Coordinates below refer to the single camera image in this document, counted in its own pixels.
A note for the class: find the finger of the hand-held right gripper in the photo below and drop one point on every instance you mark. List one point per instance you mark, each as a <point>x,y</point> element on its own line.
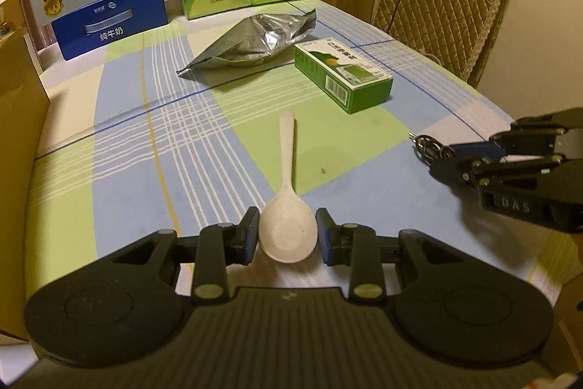
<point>448,171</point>
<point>473,149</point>

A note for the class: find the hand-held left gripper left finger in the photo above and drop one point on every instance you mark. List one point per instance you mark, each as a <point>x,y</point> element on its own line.
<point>250,234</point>

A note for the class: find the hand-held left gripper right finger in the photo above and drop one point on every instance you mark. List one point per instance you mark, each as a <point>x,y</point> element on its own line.
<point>322,236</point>

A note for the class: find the white plastic spoon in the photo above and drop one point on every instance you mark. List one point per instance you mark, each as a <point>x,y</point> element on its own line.
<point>287,229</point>

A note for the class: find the brown cardboard box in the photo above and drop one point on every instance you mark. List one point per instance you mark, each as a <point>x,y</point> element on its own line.
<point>18,120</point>

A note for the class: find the plaid cloth covered desktop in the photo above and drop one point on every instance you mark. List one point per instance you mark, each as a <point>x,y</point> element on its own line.
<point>136,143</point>

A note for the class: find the green carton box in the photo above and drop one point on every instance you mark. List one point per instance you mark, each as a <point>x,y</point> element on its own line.
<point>364,95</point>

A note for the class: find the silver foil bag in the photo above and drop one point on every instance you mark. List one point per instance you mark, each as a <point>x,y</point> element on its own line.
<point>255,42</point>

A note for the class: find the dark blue milk carton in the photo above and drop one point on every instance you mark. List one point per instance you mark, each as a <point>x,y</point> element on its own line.
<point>109,29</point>

